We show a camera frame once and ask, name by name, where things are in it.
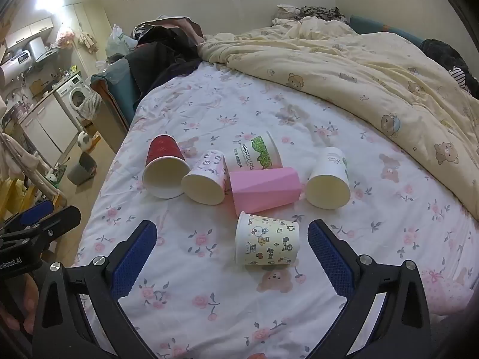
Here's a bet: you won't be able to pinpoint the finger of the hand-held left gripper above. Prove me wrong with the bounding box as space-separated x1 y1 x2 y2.
0 206 82 260
0 199 55 232

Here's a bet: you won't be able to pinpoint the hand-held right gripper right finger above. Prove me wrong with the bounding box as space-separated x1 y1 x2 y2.
307 219 431 359

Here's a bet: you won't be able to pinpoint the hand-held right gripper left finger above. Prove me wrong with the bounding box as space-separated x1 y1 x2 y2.
32 220 158 359

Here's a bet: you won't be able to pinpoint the cartoon print paper cup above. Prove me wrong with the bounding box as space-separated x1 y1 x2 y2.
234 211 301 266

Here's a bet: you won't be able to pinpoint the plain white paper cup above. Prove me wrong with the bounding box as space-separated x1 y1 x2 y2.
306 147 351 210

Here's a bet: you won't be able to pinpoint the pink faceted plastic cup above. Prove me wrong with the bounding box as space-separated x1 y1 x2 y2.
229 166 302 217

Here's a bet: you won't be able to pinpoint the red paper cup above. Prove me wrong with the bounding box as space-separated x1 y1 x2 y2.
142 134 191 200

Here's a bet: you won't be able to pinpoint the purple print paper cup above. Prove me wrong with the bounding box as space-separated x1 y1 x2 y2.
181 150 230 206

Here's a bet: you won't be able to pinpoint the green leaf paper cup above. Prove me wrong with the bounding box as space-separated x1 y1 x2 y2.
224 131 283 174

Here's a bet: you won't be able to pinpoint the person's left hand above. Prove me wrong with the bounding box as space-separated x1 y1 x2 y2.
0 273 41 334

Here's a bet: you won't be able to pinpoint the beige towel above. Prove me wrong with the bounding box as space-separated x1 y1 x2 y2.
0 133 41 181

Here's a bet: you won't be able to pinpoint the grey trash bin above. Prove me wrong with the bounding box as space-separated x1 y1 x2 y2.
66 152 98 185

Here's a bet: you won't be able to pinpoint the white kitchen counter cabinet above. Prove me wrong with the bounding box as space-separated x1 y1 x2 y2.
19 97 81 158

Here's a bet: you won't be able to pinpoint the cloth draped on washer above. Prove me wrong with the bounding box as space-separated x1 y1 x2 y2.
77 93 102 121

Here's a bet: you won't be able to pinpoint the pink patterned cloth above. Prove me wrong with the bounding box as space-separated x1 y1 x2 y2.
421 262 479 315

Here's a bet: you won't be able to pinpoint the white washing machine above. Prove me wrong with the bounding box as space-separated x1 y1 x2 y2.
54 73 94 128

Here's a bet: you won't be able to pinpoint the white water heater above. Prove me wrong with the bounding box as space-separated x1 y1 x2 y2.
0 50 36 88

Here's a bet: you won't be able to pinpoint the pink hanging bag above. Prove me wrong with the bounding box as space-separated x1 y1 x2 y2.
56 24 78 49

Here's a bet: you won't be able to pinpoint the beige hanging cloth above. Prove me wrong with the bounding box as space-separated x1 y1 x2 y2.
77 32 98 54

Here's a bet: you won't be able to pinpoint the white plastic bag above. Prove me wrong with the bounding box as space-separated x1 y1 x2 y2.
105 24 137 59

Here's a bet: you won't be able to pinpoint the yellow bear print duvet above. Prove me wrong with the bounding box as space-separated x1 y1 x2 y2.
197 17 479 229

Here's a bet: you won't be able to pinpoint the dark clothes pile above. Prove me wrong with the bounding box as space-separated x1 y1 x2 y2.
123 17 206 101

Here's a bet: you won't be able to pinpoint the dark clothing heap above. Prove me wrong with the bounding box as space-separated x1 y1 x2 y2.
419 39 479 98

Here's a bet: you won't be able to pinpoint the teal headboard cushion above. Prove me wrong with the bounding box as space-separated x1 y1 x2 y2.
350 15 425 45

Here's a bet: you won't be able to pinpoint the black white patterned fabric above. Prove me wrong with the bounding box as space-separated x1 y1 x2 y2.
299 5 348 22

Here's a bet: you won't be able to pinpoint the teal bed frame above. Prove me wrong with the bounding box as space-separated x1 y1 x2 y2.
90 58 145 154

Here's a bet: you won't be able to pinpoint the white wall cabinets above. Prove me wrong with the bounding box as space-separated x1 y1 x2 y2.
5 17 55 49

